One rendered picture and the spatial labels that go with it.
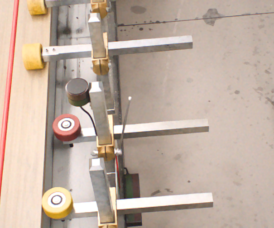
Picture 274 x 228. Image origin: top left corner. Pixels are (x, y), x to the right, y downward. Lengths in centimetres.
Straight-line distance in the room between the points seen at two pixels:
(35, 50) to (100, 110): 36
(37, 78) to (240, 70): 143
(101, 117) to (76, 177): 40
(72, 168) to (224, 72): 129
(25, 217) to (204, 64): 172
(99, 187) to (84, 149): 60
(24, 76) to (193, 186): 106
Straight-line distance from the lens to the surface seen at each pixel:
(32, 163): 174
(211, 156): 280
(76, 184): 201
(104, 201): 156
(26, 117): 184
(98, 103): 163
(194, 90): 303
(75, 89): 160
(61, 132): 178
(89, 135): 182
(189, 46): 191
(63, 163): 207
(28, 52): 191
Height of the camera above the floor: 231
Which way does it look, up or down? 52 degrees down
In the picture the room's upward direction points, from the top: 6 degrees counter-clockwise
